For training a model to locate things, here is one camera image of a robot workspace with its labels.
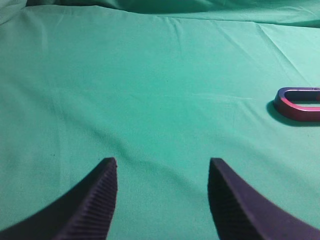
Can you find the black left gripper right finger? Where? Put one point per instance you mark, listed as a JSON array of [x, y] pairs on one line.
[[240, 212]]

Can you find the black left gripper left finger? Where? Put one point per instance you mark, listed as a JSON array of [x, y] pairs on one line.
[[85, 212]]

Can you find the red-fronted horseshoe magnet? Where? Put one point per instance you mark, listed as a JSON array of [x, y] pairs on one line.
[[283, 103]]

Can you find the green cloth backdrop and cover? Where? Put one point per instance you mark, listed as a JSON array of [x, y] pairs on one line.
[[162, 86]]

